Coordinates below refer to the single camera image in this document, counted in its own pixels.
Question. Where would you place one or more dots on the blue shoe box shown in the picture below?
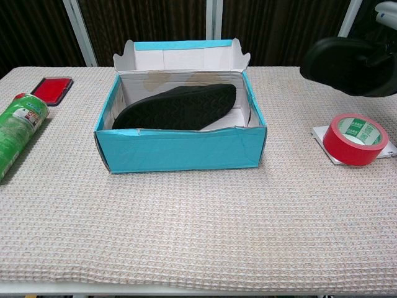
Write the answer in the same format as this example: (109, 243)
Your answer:
(180, 152)

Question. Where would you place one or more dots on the black shoe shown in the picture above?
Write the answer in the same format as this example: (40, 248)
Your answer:
(335, 62)
(173, 108)

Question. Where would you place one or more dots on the beige waffle tablecloth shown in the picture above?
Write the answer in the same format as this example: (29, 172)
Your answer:
(198, 223)

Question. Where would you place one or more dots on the white card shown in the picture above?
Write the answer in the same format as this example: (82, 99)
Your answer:
(318, 132)

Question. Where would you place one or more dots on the red tape roll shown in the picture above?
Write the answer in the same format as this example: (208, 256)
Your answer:
(344, 149)

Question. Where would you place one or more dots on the red ink pad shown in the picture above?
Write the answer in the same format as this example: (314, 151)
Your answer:
(51, 88)

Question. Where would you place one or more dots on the green chips canister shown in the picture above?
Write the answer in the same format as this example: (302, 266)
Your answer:
(15, 136)

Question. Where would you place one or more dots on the white partition frame post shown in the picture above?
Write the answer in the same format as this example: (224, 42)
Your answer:
(214, 18)
(80, 31)
(349, 21)

